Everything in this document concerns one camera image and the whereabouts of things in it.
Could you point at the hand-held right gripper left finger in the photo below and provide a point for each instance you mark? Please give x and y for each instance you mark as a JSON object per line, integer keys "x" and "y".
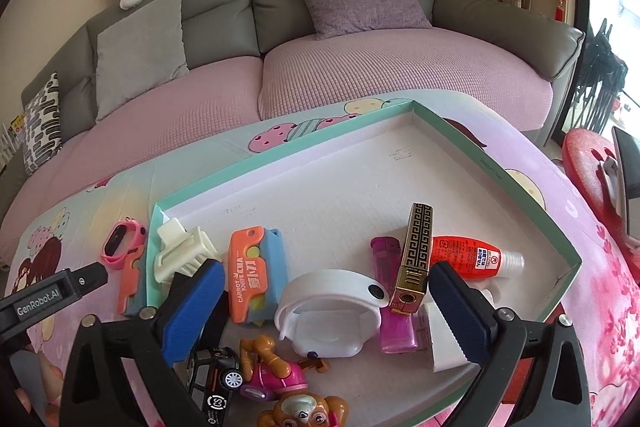
{"x": 192, "y": 307}

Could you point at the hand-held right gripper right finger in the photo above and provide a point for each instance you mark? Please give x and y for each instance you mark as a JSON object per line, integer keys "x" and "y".
{"x": 460, "y": 312}

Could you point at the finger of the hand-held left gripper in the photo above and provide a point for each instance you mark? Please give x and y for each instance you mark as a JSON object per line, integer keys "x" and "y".
{"x": 90, "y": 279}

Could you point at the pink wrist band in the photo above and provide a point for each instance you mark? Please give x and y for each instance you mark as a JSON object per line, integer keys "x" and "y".
{"x": 112, "y": 252}

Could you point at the orange blue toy knife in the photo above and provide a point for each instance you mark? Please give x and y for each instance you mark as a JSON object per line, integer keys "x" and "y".
{"x": 129, "y": 287}
{"x": 250, "y": 277}

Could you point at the red glue bottle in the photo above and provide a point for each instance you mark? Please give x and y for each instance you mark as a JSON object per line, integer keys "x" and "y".
{"x": 460, "y": 257}

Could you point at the white hair claw clip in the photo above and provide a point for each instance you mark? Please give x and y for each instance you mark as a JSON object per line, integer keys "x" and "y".
{"x": 185, "y": 247}

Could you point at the black toy car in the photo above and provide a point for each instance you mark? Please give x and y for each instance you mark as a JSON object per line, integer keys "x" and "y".
{"x": 215, "y": 377}

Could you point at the gold patterned lighter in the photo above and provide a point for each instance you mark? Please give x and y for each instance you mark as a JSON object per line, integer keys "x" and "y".
{"x": 415, "y": 247}

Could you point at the pink translucent lighter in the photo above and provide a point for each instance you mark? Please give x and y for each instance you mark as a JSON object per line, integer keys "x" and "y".
{"x": 385, "y": 267}

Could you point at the brown pink toy dog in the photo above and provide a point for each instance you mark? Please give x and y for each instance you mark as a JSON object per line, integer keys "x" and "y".
{"x": 285, "y": 377}

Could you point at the white smartwatch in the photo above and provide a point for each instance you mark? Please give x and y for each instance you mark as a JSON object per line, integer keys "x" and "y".
{"x": 325, "y": 292}

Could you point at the teal cardboard box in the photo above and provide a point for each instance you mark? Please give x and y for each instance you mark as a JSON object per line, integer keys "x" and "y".
{"x": 350, "y": 187}

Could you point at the printed cartoon blanket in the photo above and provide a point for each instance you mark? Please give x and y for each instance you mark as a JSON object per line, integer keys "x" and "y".
{"x": 590, "y": 267}

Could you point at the white rack with books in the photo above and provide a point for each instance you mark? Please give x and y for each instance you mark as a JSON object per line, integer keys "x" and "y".
{"x": 12, "y": 142}

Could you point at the black white patterned pillow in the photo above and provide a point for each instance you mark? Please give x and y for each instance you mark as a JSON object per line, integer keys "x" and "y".
{"x": 42, "y": 127}

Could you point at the red round stool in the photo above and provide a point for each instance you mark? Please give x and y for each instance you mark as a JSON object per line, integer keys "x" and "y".
{"x": 585, "y": 177}

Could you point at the plain grey pillow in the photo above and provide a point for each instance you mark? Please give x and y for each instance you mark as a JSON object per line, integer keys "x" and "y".
{"x": 140, "y": 57}

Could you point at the pink sofa cover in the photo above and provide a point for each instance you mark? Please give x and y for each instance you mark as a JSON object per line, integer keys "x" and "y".
{"x": 375, "y": 67}

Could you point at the black folding rack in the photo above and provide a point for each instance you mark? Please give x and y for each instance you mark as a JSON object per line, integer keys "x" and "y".
{"x": 602, "y": 72}

